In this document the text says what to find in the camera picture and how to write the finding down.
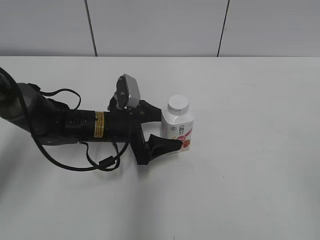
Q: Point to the white yili changqing yogurt bottle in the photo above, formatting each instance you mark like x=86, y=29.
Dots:
x=177, y=124

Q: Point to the white ribbed bottle cap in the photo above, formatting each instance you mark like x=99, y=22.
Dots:
x=178, y=104

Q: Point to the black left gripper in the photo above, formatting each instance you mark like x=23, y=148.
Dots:
x=125, y=125

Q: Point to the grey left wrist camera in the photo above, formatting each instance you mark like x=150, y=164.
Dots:
x=127, y=94

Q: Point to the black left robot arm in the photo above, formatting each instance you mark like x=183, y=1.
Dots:
x=54, y=123

